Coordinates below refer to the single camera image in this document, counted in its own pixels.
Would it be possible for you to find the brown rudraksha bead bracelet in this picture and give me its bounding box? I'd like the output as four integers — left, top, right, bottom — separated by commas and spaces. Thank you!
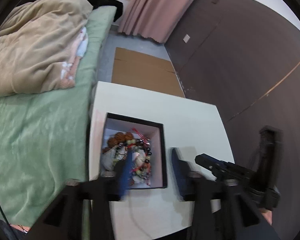
102, 132, 135, 156

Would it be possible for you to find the black bead bracelet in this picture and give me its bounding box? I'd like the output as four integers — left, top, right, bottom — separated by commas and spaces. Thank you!
120, 138, 153, 176

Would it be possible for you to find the black jewelry box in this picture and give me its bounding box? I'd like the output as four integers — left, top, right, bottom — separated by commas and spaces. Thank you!
99, 113, 167, 189

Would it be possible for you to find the white organza pouch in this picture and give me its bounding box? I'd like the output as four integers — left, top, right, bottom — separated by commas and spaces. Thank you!
101, 146, 126, 171

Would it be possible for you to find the person's right hand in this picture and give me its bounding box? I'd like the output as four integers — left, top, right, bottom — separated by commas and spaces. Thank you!
260, 209, 273, 225

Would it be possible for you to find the black device with green light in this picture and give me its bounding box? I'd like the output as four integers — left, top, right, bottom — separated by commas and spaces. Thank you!
257, 126, 282, 177

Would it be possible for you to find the green bed sheet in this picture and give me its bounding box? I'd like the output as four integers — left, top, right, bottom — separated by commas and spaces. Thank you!
0, 6, 115, 227

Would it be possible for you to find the flat brown cardboard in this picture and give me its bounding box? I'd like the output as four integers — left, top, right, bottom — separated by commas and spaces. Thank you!
111, 47, 184, 98

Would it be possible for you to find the beige comforter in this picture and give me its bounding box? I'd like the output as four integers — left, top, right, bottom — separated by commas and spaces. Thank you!
0, 0, 93, 96

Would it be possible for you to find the pink right curtain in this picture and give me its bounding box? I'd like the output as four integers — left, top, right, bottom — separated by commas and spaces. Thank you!
118, 0, 194, 43

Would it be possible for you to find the black garment on bed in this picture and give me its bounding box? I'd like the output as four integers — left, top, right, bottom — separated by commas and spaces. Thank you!
17, 0, 123, 22

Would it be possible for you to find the white wall socket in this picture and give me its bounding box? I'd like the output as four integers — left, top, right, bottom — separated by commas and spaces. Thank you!
183, 34, 190, 43

